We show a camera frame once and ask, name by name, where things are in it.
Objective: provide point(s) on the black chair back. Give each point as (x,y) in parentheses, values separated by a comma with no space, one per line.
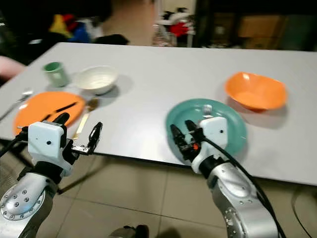
(111,39)

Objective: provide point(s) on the orange bowl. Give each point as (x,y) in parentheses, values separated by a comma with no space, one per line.
(255,91)

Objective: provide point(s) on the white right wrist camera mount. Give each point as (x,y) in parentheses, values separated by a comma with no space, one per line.
(215,134)

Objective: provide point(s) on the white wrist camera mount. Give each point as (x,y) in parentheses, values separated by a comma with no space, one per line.
(45,141)
(215,134)

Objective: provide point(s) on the yellow red blue toy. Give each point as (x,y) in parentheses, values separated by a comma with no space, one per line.
(62,26)

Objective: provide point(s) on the gold spoon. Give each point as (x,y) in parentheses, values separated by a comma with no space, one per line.
(93,103)

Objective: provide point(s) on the red and white toy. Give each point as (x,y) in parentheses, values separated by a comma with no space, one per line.
(178,29)

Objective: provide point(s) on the person forearm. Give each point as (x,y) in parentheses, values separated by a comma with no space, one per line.
(7,69)

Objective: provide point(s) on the black table leg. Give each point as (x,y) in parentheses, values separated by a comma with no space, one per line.
(84,173)

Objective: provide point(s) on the white bowl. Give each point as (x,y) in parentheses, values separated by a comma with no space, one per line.
(96,79)

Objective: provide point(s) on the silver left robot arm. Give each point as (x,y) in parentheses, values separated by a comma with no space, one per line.
(25,198)

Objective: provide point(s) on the green cup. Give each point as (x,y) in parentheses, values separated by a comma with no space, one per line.
(57,74)

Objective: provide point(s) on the long silver fork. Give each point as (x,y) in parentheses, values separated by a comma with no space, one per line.
(25,95)

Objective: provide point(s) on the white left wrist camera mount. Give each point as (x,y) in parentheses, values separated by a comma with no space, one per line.
(45,141)

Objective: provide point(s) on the brown cardboard box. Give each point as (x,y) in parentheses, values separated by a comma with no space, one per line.
(262,29)

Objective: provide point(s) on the orange plate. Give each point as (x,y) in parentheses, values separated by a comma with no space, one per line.
(39,106)

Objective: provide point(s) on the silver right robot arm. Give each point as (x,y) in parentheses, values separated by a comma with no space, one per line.
(242,203)

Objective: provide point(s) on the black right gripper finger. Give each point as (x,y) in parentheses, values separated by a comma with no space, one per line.
(180,139)
(194,131)

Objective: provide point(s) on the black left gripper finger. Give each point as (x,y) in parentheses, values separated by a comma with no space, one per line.
(61,118)
(95,135)

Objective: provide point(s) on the teal plate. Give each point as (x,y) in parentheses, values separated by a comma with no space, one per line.
(183,114)

